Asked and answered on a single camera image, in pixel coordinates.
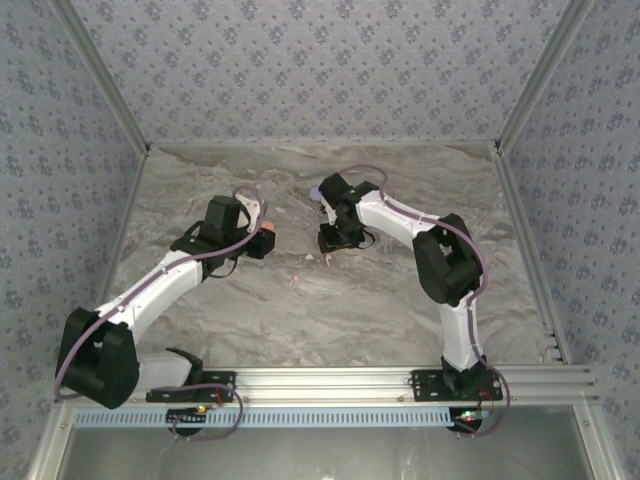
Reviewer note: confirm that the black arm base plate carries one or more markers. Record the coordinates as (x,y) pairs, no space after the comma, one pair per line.
(425,385)
(220,380)

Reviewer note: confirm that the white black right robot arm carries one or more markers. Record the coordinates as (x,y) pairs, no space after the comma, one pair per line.
(460,335)

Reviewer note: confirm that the aluminium frame leg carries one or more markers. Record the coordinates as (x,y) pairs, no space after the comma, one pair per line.
(597,450)
(50,445)

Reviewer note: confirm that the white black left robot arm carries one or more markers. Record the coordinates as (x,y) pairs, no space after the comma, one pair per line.
(150,295)

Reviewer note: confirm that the purple earbud charging case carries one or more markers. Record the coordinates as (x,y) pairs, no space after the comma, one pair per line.
(314,194)

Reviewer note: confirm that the long aluminium base rail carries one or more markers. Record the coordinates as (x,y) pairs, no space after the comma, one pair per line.
(325,382)

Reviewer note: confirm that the small circuit board with LED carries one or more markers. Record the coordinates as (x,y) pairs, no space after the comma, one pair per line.
(187,416)
(470,416)

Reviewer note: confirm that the aluminium side rail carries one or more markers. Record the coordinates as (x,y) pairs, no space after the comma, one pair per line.
(530,260)
(129,207)

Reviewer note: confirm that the pink earbud charging case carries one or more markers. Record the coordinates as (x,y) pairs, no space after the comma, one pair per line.
(269,226)

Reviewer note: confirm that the grey metal panel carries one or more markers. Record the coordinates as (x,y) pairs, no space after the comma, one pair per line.
(325,457)

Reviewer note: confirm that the aluminium corner post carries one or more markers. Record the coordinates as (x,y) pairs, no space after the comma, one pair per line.
(541,75)
(102,75)

